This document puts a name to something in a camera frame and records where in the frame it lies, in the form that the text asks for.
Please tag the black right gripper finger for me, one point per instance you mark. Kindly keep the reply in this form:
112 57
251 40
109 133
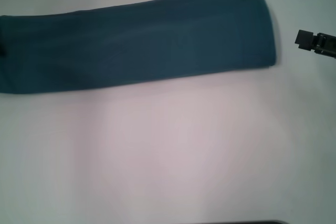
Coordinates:
305 40

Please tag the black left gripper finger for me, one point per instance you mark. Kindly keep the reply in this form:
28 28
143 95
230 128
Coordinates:
2 51

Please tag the blue t-shirt with pink print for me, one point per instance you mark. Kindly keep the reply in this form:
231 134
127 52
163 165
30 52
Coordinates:
131 45

